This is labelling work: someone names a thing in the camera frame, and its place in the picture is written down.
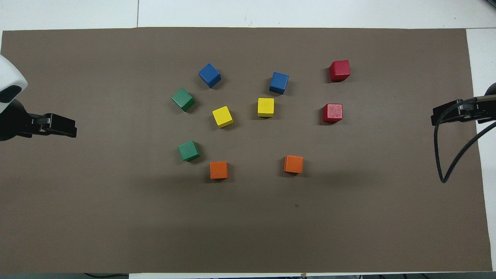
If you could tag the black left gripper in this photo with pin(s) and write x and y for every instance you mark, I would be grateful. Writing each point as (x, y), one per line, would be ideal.
(11, 124)

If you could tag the green wooden cube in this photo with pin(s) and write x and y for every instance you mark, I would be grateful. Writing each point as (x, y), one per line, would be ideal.
(183, 99)
(189, 150)

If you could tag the red wooden cube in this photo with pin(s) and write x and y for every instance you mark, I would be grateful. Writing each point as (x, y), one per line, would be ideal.
(333, 112)
(340, 70)

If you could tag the orange wooden cube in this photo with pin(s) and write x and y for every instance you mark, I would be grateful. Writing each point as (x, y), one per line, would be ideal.
(219, 170)
(293, 164)

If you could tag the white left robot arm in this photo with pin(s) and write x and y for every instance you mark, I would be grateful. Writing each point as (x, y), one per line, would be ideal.
(7, 73)

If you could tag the yellow wooden cube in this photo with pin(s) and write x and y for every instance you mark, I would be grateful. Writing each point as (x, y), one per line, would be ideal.
(266, 107)
(223, 116)

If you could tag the brown paper table mat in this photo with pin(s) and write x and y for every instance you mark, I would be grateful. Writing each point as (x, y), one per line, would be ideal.
(248, 232)

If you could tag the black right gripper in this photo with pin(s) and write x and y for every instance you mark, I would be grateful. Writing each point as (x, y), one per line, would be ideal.
(490, 112)

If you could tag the blue wooden cube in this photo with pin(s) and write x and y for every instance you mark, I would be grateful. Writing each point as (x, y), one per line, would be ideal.
(279, 82)
(209, 75)

